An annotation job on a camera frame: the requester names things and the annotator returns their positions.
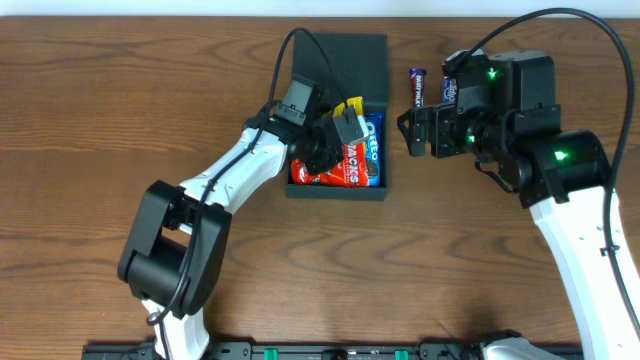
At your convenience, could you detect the red Hacks candy bag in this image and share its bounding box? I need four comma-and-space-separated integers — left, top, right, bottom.
290, 143, 369, 187

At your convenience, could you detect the blue Oreo cookie pack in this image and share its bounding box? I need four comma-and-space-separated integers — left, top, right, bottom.
365, 112, 383, 187

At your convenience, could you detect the purple Dairy Milk bar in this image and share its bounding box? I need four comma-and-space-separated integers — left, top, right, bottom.
409, 67, 427, 107

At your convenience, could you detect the yellow Hacks candy bag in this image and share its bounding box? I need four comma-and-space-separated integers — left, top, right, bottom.
332, 96, 364, 117

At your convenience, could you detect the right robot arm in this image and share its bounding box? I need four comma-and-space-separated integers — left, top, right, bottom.
398, 50, 639, 359

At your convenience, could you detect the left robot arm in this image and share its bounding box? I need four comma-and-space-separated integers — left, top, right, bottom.
117, 76, 323, 359

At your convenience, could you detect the blue Eclipse mint pack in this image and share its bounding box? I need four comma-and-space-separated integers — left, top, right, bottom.
441, 77, 457, 103

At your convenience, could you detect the dark green open box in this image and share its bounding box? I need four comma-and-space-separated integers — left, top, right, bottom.
285, 33, 390, 201

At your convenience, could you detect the right black cable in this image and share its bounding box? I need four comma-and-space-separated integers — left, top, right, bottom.
444, 7, 640, 341

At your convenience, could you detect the black cable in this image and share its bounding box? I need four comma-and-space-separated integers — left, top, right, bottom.
146, 27, 349, 360
444, 7, 640, 341

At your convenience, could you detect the left black cable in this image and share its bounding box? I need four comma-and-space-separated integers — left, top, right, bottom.
146, 27, 349, 360

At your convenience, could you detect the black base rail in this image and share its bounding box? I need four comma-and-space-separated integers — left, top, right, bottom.
81, 342, 480, 360

